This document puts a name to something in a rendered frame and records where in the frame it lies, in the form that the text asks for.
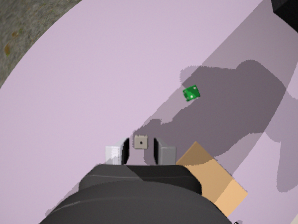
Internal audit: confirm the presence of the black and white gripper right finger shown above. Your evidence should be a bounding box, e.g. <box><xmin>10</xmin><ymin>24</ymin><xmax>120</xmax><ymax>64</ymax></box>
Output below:
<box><xmin>154</xmin><ymin>138</ymin><xmax>177</xmax><ymax>165</ymax></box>

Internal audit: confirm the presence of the green die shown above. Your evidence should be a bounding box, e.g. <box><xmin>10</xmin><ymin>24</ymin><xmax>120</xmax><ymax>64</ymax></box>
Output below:
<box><xmin>182</xmin><ymin>85</ymin><xmax>200</xmax><ymax>102</ymax></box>

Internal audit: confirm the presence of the tan flat mat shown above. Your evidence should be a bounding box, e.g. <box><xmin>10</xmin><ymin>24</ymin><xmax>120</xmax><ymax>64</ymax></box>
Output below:
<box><xmin>176</xmin><ymin>141</ymin><xmax>248</xmax><ymax>217</ymax></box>

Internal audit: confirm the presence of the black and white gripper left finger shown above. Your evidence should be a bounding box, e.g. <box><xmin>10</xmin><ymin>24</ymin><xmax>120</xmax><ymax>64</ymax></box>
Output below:
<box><xmin>105</xmin><ymin>137</ymin><xmax>129</xmax><ymax>165</ymax></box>

